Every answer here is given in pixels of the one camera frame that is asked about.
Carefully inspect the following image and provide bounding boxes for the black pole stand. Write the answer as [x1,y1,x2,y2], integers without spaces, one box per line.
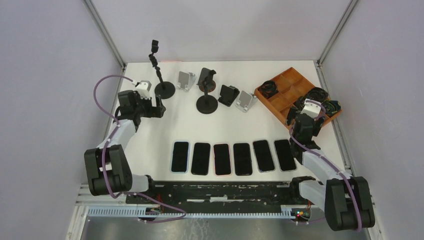
[196,86,218,114]
[148,39,176,100]

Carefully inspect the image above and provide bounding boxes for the black phone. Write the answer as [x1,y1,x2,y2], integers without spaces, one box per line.
[233,143,253,176]
[191,142,211,176]
[274,139,297,172]

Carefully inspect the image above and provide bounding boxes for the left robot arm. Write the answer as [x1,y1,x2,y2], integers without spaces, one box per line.
[84,90,166,196]

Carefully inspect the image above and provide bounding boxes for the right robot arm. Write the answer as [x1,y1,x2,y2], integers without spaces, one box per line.
[286,105,376,231]

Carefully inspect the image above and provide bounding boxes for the white phone stand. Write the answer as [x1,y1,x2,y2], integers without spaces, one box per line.
[235,90,258,113]

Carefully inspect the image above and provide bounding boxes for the black folding phone stand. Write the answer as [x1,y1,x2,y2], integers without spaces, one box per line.
[218,84,240,107]

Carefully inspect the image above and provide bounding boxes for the black coiled band right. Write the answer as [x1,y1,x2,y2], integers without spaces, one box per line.
[322,99,342,118]

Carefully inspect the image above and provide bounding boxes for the orange compartment tray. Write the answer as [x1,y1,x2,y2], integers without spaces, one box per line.
[254,67,342,129]

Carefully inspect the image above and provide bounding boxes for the black coiled band upper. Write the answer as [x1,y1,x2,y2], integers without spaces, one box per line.
[305,87,329,103]

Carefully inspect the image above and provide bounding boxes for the black coiled band left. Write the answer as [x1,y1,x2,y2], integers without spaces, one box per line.
[258,80,279,99]

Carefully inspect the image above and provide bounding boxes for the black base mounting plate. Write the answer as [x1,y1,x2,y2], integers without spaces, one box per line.
[145,181,309,214]

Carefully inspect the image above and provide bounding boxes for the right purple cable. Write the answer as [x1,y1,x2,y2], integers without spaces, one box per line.
[288,98,364,232]

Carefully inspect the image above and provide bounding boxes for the purple cable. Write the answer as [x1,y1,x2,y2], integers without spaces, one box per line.
[288,98,364,232]
[93,74,188,224]

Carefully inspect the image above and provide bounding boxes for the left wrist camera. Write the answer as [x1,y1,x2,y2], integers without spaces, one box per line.
[135,80,152,100]

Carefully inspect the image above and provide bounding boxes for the white slotted cable duct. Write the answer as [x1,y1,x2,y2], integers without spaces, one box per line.
[86,206,312,220]

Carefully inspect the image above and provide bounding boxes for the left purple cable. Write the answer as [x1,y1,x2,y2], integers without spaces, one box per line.
[93,74,188,224]

